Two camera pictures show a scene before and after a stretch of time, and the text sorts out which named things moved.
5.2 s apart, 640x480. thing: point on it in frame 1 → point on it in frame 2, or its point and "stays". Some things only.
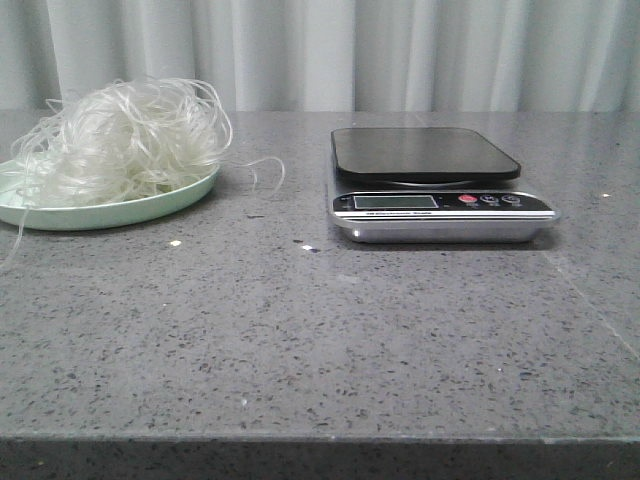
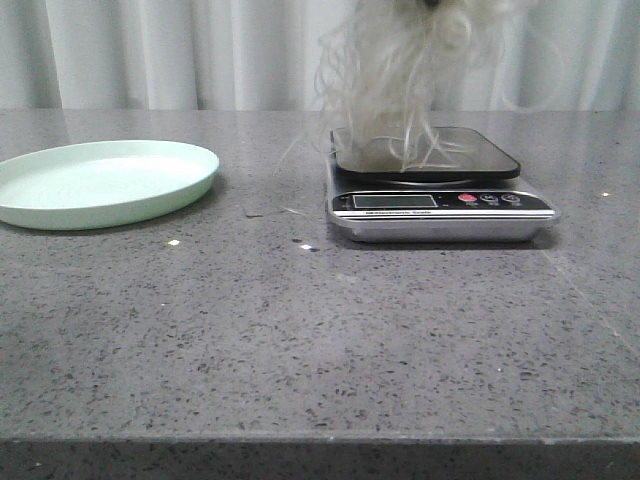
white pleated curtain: [331, 55] stays
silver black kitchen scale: [419, 185] stays
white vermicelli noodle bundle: [120, 139] → [407, 85]
